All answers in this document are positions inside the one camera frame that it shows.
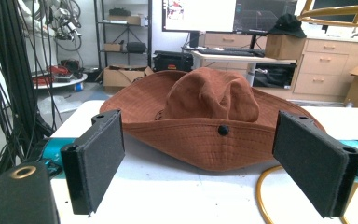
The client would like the open wide cardboard box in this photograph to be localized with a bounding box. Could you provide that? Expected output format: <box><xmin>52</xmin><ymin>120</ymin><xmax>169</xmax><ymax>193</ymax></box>
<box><xmin>103</xmin><ymin>63</ymin><xmax>154</xmax><ymax>89</ymax></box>

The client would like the black metal shelf rack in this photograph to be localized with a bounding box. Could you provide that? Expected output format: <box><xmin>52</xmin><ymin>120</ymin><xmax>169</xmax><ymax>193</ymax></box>
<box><xmin>93</xmin><ymin>0</ymin><xmax>154</xmax><ymax>72</ymax></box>

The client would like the black cap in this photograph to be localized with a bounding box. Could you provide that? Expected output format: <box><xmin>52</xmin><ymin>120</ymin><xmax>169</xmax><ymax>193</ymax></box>
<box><xmin>267</xmin><ymin>13</ymin><xmax>308</xmax><ymax>39</ymax></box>

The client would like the flat cardboard box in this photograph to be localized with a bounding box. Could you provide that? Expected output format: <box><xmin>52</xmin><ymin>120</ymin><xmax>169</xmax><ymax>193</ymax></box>
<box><xmin>107</xmin><ymin>14</ymin><xmax>147</xmax><ymax>27</ymax></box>

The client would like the black bin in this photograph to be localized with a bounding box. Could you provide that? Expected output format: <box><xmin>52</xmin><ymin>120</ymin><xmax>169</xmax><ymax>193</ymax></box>
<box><xmin>253</xmin><ymin>63</ymin><xmax>296</xmax><ymax>89</ymax></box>

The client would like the black bag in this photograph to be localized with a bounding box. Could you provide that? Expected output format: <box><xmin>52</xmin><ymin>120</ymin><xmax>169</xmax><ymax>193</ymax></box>
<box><xmin>126</xmin><ymin>41</ymin><xmax>147</xmax><ymax>54</ymax></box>

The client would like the white desk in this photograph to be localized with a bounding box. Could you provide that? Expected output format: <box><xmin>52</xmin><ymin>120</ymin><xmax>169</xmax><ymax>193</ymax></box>
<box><xmin>190</xmin><ymin>49</ymin><xmax>296</xmax><ymax>87</ymax></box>

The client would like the bundle of black cables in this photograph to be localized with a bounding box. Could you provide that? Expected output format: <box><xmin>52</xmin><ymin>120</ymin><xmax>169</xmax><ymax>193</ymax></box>
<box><xmin>0</xmin><ymin>0</ymin><xmax>58</xmax><ymax>180</ymax></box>

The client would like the gold metal hoop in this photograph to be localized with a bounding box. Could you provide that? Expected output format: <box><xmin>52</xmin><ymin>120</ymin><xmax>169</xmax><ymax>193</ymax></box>
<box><xmin>255</xmin><ymin>164</ymin><xmax>358</xmax><ymax>224</ymax></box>

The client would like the black keyboard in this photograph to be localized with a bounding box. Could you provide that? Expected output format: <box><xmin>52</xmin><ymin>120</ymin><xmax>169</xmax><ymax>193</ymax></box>
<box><xmin>198</xmin><ymin>47</ymin><xmax>266</xmax><ymax>58</ymax></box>

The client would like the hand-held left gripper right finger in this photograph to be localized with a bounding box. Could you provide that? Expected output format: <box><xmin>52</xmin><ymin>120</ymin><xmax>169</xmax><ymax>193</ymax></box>
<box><xmin>272</xmin><ymin>110</ymin><xmax>358</xmax><ymax>218</ymax></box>

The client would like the wooden drawer cabinet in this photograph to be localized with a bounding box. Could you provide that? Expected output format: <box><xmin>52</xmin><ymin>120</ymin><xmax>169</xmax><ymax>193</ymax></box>
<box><xmin>291</xmin><ymin>36</ymin><xmax>358</xmax><ymax>98</ymax></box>

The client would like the computer monitor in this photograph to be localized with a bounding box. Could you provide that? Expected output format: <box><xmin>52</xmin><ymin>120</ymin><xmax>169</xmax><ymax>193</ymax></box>
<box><xmin>161</xmin><ymin>0</ymin><xmax>298</xmax><ymax>35</ymax></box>

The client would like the round white platform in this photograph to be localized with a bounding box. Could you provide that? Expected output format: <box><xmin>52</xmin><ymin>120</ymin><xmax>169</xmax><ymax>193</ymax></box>
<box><xmin>32</xmin><ymin>72</ymin><xmax>89</xmax><ymax>91</ymax></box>

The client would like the brown brimmed hat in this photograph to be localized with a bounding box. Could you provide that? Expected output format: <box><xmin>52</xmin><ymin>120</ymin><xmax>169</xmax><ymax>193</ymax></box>
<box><xmin>99</xmin><ymin>67</ymin><xmax>327</xmax><ymax>173</ymax></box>

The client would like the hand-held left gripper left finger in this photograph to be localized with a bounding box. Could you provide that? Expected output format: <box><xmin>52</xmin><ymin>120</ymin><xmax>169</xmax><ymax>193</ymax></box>
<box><xmin>60</xmin><ymin>108</ymin><xmax>126</xmax><ymax>216</ymax></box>

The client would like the small cardboard box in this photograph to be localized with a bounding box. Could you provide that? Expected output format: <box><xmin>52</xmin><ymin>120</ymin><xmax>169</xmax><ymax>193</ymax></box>
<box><xmin>264</xmin><ymin>33</ymin><xmax>308</xmax><ymax>61</ymax></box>

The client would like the black hard case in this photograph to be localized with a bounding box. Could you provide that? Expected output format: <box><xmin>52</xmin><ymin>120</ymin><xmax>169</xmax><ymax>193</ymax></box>
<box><xmin>152</xmin><ymin>49</ymin><xmax>195</xmax><ymax>73</ymax></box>

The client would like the gold metal rack frame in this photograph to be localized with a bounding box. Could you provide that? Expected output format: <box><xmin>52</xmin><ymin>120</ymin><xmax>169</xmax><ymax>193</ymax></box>
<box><xmin>297</xmin><ymin>0</ymin><xmax>358</xmax><ymax>30</ymax></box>

